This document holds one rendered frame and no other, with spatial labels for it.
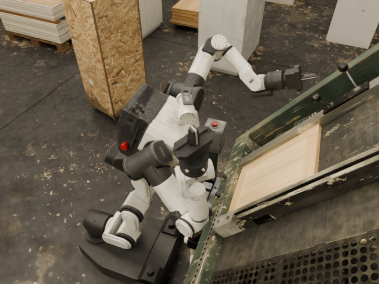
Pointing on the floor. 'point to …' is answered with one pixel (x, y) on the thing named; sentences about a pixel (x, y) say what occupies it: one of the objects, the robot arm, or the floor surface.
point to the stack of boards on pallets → (36, 22)
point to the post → (214, 160)
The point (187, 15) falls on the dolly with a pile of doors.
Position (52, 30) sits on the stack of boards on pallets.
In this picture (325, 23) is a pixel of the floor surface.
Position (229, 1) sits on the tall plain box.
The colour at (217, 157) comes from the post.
